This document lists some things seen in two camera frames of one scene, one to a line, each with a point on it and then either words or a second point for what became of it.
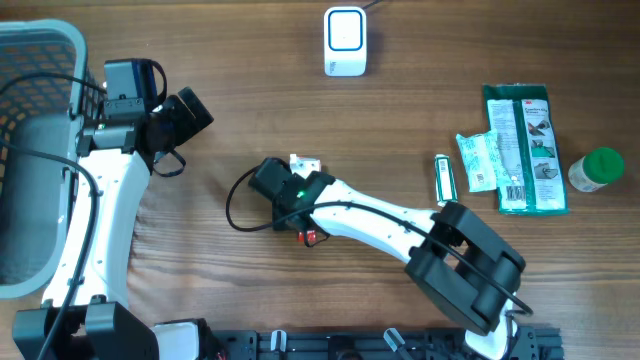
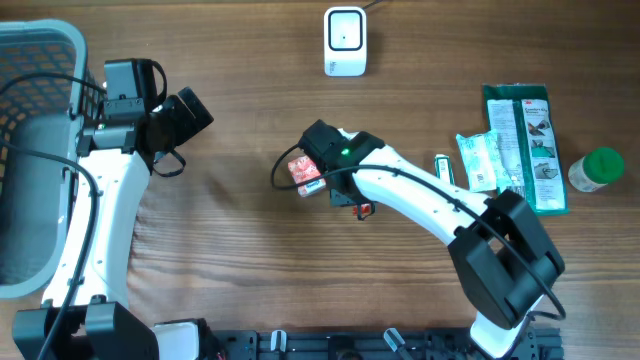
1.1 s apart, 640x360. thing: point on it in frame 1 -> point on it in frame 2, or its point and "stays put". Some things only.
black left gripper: x=190 y=125 stays put
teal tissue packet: x=483 y=161 stays put
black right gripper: x=281 y=217 -> x=346 y=200
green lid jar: x=597 y=168 stays put
